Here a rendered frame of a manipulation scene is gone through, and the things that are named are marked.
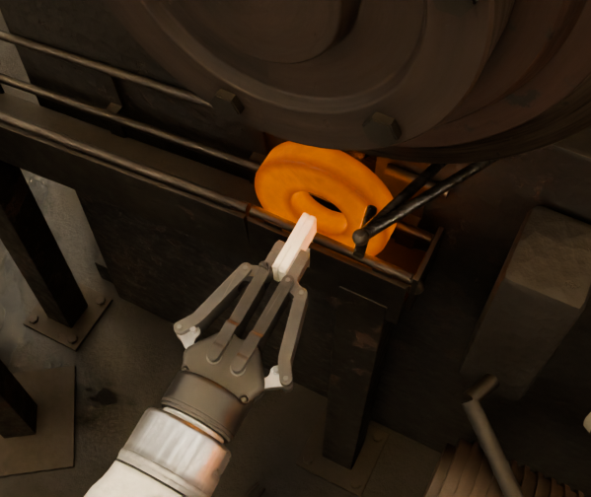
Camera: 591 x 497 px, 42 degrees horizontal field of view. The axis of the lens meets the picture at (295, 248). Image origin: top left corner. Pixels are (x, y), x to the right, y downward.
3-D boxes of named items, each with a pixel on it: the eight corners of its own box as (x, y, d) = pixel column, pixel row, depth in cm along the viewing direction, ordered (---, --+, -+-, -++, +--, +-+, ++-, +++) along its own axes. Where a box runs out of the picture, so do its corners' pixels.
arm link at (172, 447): (211, 516, 71) (243, 458, 73) (196, 499, 63) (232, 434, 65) (128, 470, 73) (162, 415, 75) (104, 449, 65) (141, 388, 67)
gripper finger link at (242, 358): (226, 367, 71) (239, 374, 70) (285, 269, 75) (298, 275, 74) (230, 380, 74) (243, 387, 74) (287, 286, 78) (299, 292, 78)
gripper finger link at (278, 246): (264, 290, 77) (239, 278, 78) (288, 249, 79) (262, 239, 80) (263, 284, 76) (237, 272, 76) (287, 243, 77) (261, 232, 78)
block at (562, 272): (484, 305, 95) (536, 191, 75) (547, 331, 94) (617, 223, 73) (453, 377, 90) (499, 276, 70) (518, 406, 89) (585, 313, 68)
